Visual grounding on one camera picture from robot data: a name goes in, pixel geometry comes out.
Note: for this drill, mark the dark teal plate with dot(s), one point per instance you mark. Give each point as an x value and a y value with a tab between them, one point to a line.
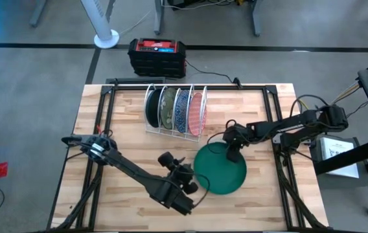
153	108

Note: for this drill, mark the blue patterned plate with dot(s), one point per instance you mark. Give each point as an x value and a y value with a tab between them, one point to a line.
182	111

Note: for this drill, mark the grey desk leg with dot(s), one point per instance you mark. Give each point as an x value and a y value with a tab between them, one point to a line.
159	16
38	13
258	17

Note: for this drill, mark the grey shelf tray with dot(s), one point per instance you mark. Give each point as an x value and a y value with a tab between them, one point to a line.
339	182

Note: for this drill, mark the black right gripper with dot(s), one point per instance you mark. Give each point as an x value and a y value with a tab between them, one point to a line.
236	136

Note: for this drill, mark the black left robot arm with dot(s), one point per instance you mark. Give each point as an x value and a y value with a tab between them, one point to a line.
132	174

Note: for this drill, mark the large green plate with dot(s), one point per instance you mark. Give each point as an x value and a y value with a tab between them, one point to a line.
223	174

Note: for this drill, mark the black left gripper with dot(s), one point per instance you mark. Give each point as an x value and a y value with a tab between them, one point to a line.
180	174

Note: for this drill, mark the red black power station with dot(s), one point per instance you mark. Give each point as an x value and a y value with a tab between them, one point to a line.
158	61

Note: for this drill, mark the camouflage pattern plate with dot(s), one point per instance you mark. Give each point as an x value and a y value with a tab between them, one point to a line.
168	108

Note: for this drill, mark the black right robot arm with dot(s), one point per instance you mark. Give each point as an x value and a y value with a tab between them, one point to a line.
284	126

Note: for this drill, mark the black table clamp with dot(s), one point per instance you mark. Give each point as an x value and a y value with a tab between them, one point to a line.
70	140

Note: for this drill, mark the white paper booklet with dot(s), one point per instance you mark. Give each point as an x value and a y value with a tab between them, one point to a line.
339	157

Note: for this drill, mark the red leaf pattern plate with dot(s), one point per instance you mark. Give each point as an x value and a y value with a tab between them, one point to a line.
197	115

